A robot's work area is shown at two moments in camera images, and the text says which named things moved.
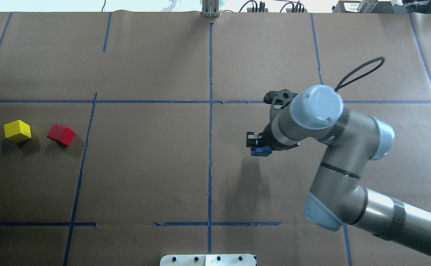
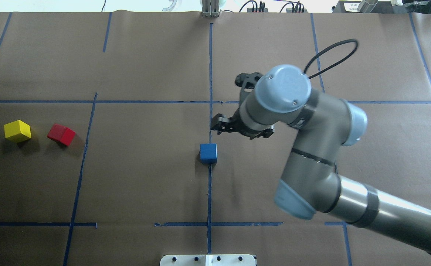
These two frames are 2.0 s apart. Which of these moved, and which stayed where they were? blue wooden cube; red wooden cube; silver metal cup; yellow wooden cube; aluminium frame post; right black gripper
Moved: blue wooden cube; right black gripper
Stayed: red wooden cube; yellow wooden cube; aluminium frame post; silver metal cup
